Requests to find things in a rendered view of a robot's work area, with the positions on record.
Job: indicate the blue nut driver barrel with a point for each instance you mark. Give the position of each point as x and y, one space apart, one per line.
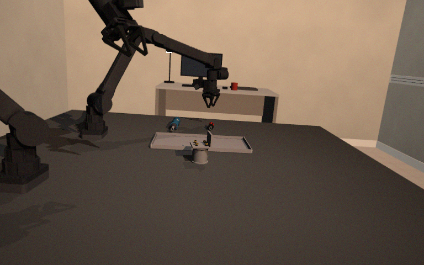
175 123

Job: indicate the beige rectangular tray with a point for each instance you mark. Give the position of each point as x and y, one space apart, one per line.
178 141

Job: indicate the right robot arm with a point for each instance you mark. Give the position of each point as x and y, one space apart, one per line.
27 130

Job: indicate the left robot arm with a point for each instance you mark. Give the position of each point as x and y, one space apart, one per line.
101 101

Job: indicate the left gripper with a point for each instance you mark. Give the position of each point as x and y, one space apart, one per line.
211 93

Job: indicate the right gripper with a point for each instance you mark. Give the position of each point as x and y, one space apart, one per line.
118 29

